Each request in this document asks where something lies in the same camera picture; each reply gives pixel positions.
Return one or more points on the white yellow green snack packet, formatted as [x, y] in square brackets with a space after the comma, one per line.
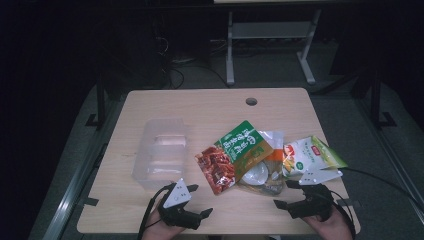
[305, 156]

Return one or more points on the black metal stand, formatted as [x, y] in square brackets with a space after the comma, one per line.
[378, 100]
[100, 103]

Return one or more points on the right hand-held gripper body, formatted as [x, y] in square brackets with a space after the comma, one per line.
[313, 203]

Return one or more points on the person's right hand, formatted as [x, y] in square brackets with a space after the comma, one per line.
[333, 228]

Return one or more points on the person's left hand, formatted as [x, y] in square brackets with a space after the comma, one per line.
[158, 230]

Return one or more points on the clear plastic container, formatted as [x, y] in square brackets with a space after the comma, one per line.
[161, 153]

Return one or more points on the aluminium floor rail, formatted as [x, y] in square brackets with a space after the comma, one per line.
[71, 193]
[400, 166]

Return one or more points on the white metal desk frame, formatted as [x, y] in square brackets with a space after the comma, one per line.
[271, 31]

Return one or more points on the green and red seasoning packet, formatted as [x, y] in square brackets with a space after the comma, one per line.
[233, 153]

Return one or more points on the transparent orange white food packet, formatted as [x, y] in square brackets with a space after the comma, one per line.
[263, 173]

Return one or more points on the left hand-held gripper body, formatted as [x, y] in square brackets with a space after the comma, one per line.
[178, 195]

